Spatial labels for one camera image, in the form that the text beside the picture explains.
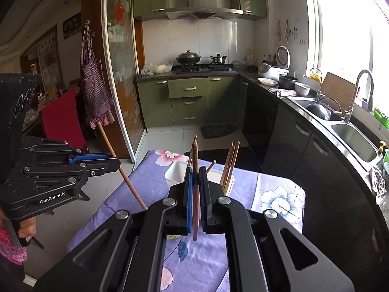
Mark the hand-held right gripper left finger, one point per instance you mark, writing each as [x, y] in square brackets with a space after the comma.
[190, 200]

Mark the dark brown chopstick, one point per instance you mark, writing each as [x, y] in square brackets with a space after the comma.
[196, 208]
[191, 155]

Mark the wall calendar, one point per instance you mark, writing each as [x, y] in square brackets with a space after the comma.
[50, 64]

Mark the dark floor cloth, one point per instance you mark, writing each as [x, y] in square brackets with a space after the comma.
[218, 131]

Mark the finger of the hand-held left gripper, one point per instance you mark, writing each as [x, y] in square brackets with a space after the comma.
[103, 165]
[91, 157]

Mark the kitchen window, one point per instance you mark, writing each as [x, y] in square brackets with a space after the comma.
[346, 27]

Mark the steel range hood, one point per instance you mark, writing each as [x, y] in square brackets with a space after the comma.
[202, 1]

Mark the sliding glass door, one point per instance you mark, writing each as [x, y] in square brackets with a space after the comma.
[121, 76]

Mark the white rice cooker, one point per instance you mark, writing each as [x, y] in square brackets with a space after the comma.
[282, 59]

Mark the dark base cabinets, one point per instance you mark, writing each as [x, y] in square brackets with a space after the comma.
[291, 158]

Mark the dark sauce bottles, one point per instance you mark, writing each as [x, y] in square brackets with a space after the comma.
[269, 60]

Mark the small chrome faucet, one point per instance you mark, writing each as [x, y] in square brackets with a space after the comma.
[319, 92]

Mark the patterned rag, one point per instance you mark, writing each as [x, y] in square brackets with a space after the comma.
[377, 184]

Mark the pink dish rag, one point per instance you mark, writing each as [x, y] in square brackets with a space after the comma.
[282, 92]

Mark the red chair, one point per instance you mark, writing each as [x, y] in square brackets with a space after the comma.
[62, 121]

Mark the black gas stove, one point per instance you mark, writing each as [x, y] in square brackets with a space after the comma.
[205, 68]

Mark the steel sink basin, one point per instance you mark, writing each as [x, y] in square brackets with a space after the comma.
[352, 143]
[299, 102]

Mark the pink wall hook decoration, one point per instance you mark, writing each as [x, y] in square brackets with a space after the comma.
[280, 32]

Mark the tall steel faucet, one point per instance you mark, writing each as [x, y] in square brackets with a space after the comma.
[358, 77]

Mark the wooden chopsticks bundle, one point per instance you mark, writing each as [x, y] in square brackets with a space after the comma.
[249, 161]

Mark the wooden cutting board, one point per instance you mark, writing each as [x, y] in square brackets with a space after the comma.
[337, 88]

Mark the plastic bag with food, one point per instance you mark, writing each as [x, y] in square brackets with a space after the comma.
[159, 68]

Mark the white bowl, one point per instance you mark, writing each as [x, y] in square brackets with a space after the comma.
[302, 89]

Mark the purple floral tablecloth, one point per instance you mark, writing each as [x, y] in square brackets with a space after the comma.
[146, 188]

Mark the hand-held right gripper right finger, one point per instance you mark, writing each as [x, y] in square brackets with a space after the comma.
[203, 202]

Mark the yellow sponge holder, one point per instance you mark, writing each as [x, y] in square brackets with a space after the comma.
[315, 77]

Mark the steel pot with lid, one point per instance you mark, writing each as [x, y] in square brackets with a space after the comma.
[218, 59]

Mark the black inner pot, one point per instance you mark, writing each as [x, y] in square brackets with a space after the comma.
[288, 82]

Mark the cooking oil bottle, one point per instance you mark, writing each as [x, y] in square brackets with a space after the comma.
[251, 57]

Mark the person's left hand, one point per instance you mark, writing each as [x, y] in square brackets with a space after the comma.
[28, 226]

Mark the white plastic utensil holder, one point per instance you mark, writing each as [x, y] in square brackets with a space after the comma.
[176, 173]

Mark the white plate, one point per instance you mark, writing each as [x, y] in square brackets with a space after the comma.
[268, 81]

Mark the person's left forearm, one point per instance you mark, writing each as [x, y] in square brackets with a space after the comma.
[12, 249]

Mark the black wok with lid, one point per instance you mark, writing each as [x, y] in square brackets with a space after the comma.
[188, 58]

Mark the green plastic container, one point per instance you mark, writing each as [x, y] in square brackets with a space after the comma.
[381, 115]

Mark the clear food container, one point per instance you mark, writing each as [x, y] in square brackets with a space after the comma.
[239, 64]

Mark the green drawer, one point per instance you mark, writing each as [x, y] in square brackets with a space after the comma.
[188, 88]

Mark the checkered apron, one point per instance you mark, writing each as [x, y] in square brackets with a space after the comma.
[95, 88]

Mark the dark wall poster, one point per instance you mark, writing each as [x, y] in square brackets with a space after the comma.
[72, 26]

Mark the wooden chopstick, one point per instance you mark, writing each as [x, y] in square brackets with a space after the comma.
[211, 165]
[127, 182]
[227, 161]
[230, 168]
[234, 161]

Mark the green base cabinet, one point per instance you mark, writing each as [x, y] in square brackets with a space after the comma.
[225, 100]

